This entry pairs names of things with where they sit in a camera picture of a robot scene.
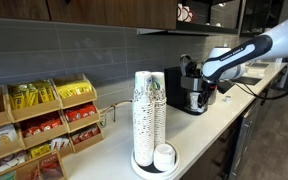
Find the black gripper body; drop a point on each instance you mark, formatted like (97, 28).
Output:
(210, 87)

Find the red tea packets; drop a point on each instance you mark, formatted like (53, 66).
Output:
(80, 112)
(40, 125)
(85, 134)

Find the white cup lid stack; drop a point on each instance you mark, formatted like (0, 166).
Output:
(164, 157)

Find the patterned paper cup stack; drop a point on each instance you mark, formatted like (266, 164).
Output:
(160, 113)
(143, 120)

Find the dark wood upper cabinet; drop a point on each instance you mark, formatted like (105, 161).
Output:
(84, 11)

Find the white and red mug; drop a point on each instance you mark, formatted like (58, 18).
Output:
(185, 13)

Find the low wooden packet tray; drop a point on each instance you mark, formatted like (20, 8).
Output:
(27, 166)

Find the white tea box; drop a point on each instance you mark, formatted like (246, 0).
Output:
(2, 135)

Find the white creamer cups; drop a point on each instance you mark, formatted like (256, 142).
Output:
(7, 163)

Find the dark wall shelf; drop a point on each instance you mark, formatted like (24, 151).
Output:
(204, 28)

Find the stainless steel bin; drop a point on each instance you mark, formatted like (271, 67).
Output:
(213, 97)

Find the black coffee machine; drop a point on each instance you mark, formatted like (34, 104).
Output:
(174, 86)

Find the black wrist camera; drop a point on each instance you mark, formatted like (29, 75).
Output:
(224, 86)

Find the dark wood base cabinet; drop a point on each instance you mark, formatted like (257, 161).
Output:
(230, 150)

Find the wooden packet organizer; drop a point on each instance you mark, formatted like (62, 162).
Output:
(34, 110)

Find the yellow-green packets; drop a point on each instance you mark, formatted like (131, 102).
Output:
(39, 150)

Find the floral paper cup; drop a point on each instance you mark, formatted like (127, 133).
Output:
(194, 100)

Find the yellow tea packets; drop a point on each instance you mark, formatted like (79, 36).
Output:
(74, 88)
(30, 95)

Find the brown-lid coffee capsule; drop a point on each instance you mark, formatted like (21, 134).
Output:
(228, 98)

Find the white round tray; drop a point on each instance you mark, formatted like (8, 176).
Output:
(140, 170)

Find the red packets in tray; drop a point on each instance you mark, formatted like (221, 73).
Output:
(50, 166)

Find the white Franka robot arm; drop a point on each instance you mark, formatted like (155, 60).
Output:
(284, 36)

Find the white packets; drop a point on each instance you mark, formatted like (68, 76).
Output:
(59, 142)

